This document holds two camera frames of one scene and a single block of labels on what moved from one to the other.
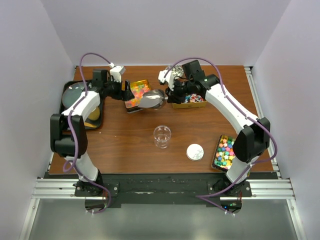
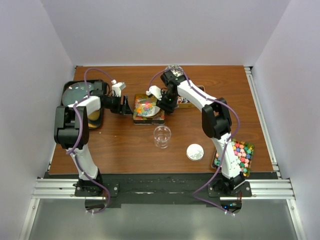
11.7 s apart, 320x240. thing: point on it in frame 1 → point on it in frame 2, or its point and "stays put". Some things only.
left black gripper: [121, 94] → [125, 109]
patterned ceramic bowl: [177, 70] stays put
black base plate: [165, 189] stays put
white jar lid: [195, 152] stays put
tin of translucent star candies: [138, 88] → [146, 111]
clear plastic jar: [162, 134] stays put
